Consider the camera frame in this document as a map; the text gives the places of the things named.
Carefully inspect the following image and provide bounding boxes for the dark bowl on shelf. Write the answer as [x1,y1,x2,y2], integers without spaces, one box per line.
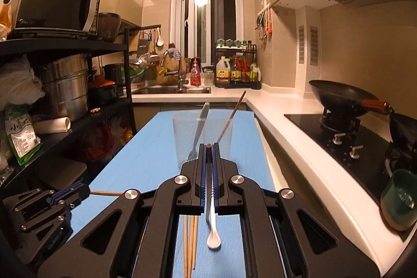
[97,13,121,42]

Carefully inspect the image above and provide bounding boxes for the hanging white ladle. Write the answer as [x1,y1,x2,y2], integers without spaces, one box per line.
[156,28,164,47]

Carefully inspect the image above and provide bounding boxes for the chrome sink faucet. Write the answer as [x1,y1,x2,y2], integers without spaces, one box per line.
[160,47,188,93]

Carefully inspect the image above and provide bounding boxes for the stacked steel pots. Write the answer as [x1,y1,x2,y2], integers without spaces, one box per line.
[41,54,88,122]

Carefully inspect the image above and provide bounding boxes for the black microwave oven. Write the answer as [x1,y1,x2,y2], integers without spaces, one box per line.
[10,0,100,35]

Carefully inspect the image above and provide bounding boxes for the white paper roll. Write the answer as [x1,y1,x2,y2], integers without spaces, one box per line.
[33,116,71,134]

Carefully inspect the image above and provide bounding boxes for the wooden chopstick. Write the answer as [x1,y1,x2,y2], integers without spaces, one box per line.
[187,216,194,277]
[90,190,122,197]
[183,215,189,278]
[216,90,247,143]
[192,215,199,269]

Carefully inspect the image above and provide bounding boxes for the white handled steel fork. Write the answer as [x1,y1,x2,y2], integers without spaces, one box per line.
[187,102,210,161]

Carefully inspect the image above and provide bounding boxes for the blue table mat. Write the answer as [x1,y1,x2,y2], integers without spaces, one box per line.
[66,109,278,278]

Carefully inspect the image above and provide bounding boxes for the red dish soap bottle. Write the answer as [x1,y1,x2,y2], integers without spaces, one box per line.
[190,57,201,87]

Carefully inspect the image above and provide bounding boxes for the white plastic bag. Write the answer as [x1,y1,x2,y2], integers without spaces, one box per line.
[0,55,45,111]

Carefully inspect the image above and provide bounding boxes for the steel sink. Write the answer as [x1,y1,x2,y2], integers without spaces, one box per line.
[132,85,211,95]

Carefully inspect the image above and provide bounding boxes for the clear plastic utensil holder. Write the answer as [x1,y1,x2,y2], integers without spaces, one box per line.
[172,109,232,168]

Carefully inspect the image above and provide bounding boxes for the orange pot lid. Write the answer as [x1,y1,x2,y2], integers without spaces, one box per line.
[88,76,116,89]

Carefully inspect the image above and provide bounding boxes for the green food package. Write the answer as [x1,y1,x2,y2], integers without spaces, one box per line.
[5,104,42,166]

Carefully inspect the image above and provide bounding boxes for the yellow oil jug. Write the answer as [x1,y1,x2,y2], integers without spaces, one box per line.
[216,56,231,88]

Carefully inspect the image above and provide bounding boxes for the glass jar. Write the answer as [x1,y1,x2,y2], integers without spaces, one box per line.
[204,69,215,86]

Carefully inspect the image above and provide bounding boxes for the white ceramic spoon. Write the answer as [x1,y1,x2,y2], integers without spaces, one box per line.
[206,144,221,250]

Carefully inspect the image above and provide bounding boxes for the green cup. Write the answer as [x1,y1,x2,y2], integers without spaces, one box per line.
[380,169,416,231]

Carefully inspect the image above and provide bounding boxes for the black storage shelf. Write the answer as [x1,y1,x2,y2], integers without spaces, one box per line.
[1,25,136,190]

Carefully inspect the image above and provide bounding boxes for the black wok red handle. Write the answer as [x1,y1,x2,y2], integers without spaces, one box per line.
[309,80,394,118]

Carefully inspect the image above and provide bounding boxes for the black spice rack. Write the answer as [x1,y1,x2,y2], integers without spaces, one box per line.
[214,42,261,90]

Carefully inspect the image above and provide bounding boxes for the hanging kitchen tools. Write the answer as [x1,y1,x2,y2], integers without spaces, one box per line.
[255,3,272,41]

